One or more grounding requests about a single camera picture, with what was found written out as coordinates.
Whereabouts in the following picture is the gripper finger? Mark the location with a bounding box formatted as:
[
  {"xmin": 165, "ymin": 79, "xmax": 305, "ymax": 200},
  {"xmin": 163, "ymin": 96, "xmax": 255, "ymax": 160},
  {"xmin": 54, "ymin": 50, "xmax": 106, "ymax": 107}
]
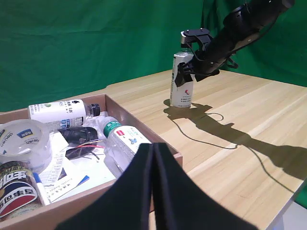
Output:
[
  {"xmin": 55, "ymin": 143, "xmax": 154, "ymax": 230},
  {"xmin": 153, "ymin": 142, "xmax": 259, "ymax": 230}
]

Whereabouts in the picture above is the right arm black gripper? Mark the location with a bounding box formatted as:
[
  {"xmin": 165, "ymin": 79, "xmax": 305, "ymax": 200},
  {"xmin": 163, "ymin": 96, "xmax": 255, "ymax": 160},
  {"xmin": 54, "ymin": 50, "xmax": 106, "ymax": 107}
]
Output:
[{"xmin": 174, "ymin": 39, "xmax": 235, "ymax": 88}]

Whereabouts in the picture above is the white bottle with lychee print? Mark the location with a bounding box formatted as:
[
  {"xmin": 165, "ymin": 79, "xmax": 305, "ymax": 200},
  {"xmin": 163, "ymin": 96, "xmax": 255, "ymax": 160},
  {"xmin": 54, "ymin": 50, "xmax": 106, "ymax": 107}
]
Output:
[{"xmin": 170, "ymin": 46, "xmax": 194, "ymax": 108}]

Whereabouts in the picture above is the clear water bottle green cap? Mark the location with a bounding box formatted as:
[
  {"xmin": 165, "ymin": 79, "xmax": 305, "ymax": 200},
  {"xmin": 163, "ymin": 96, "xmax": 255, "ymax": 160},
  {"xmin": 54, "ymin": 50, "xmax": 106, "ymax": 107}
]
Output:
[{"xmin": 97, "ymin": 116, "xmax": 152, "ymax": 179}]

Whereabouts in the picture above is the brown cardboard box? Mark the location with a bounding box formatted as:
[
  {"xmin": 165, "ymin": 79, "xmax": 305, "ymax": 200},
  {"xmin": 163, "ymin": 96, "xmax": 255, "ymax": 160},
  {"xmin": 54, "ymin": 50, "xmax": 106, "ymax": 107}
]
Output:
[{"xmin": 0, "ymin": 93, "xmax": 184, "ymax": 230}]

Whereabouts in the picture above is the white bottle with green leaf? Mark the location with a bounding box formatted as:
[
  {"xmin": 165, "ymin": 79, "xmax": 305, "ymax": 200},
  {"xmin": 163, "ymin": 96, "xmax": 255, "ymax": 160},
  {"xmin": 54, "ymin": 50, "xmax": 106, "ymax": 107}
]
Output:
[{"xmin": 28, "ymin": 99, "xmax": 101, "ymax": 131}]

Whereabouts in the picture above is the white booklet with blue corner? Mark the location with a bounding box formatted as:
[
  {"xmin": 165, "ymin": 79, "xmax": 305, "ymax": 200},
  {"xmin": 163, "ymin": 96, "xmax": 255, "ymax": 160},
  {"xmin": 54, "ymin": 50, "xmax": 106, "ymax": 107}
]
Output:
[{"xmin": 44, "ymin": 157, "xmax": 118, "ymax": 202}]

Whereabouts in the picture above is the black glossy plastic piece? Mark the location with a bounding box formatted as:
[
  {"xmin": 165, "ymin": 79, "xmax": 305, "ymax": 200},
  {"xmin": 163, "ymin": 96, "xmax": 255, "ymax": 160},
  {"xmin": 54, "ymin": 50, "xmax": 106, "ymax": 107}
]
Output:
[
  {"xmin": 65, "ymin": 146, "xmax": 96, "ymax": 161},
  {"xmin": 57, "ymin": 126, "xmax": 99, "ymax": 146}
]

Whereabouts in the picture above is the white printed paper leaflet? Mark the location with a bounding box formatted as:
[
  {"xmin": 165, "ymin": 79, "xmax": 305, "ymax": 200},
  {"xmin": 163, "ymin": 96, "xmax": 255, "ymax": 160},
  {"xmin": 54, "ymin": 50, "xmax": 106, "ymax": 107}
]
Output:
[{"xmin": 38, "ymin": 148, "xmax": 73, "ymax": 185}]

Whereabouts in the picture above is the dark Pepsi label can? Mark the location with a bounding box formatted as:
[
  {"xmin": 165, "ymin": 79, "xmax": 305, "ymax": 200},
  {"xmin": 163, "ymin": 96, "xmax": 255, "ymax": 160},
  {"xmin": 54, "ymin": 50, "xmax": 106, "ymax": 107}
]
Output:
[{"xmin": 0, "ymin": 161, "xmax": 46, "ymax": 219}]

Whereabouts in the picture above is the clear packing tape roll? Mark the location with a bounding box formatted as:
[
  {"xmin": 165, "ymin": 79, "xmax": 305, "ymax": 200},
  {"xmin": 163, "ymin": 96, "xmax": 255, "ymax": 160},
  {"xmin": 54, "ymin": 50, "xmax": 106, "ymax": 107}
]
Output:
[{"xmin": 0, "ymin": 119, "xmax": 52, "ymax": 173}]

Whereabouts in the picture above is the black camera cable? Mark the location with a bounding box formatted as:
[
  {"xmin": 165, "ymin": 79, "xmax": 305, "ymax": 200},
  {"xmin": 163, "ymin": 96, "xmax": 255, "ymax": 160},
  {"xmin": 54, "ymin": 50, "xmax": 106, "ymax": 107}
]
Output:
[{"xmin": 186, "ymin": 45, "xmax": 202, "ymax": 62}]

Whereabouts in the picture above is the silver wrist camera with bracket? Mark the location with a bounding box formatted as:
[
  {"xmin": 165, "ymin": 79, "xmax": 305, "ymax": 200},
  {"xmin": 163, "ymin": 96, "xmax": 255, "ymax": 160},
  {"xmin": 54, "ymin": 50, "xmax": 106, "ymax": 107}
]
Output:
[{"xmin": 180, "ymin": 28, "xmax": 214, "ymax": 52}]

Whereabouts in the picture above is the thin red wire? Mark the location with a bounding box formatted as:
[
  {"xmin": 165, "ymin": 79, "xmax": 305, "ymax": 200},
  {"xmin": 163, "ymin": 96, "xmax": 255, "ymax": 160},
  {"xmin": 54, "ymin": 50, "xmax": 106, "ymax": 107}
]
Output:
[{"xmin": 76, "ymin": 142, "xmax": 105, "ymax": 150}]

